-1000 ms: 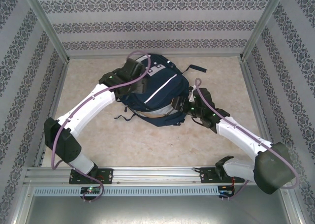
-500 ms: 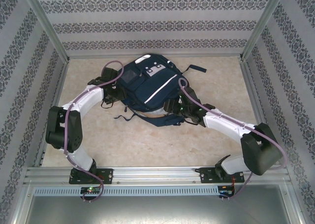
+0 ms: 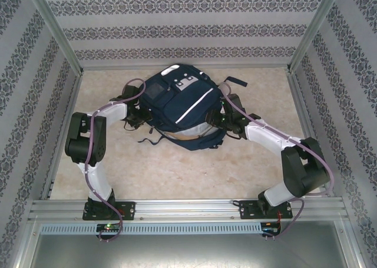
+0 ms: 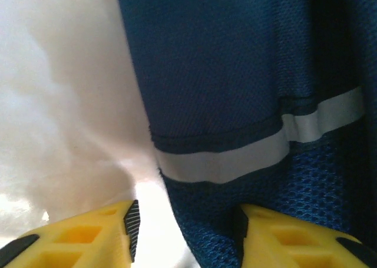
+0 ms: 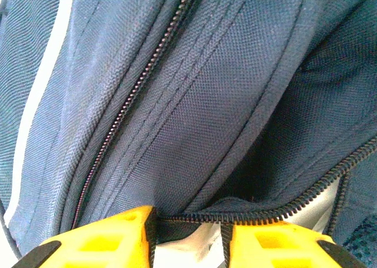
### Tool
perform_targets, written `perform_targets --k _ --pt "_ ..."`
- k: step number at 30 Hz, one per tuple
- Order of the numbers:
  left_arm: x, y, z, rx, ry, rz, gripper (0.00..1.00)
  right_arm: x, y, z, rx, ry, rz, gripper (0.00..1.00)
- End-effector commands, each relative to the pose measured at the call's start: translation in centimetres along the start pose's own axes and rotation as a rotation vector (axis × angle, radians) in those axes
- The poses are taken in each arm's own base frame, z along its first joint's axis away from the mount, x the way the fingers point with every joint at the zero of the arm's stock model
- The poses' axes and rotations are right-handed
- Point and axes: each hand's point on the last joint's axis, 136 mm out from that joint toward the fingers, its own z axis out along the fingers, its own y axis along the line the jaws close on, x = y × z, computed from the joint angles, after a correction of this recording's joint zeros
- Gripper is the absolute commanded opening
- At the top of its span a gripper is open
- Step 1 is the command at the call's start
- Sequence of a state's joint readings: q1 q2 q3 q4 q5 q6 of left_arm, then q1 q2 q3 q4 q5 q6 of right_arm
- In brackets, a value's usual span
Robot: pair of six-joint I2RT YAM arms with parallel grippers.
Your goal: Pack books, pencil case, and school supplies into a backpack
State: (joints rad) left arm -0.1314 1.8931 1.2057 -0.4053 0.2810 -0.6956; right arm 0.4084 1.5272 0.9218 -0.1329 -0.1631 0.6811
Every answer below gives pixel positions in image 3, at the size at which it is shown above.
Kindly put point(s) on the navy blue backpack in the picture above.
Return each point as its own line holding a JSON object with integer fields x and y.
{"x": 179, "y": 103}

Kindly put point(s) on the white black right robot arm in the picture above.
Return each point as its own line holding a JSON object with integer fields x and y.
{"x": 265, "y": 135}

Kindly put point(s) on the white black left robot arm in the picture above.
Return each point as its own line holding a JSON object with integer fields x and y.
{"x": 98, "y": 179}

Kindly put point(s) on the grey sheet metal panel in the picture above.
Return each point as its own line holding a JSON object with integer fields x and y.
{"x": 182, "y": 253}

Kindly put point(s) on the thin aluminium frame rail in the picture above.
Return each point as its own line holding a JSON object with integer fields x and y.
{"x": 117, "y": 67}

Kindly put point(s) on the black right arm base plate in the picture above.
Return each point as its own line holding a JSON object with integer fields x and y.
{"x": 248, "y": 210}

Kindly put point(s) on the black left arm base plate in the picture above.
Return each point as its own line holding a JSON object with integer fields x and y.
{"x": 129, "y": 210}

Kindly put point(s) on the wide aluminium mounting rail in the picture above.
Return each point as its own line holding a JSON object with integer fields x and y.
{"x": 182, "y": 209}

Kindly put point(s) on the aluminium corner post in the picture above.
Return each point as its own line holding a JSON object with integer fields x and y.
{"x": 56, "y": 29}
{"x": 312, "y": 29}

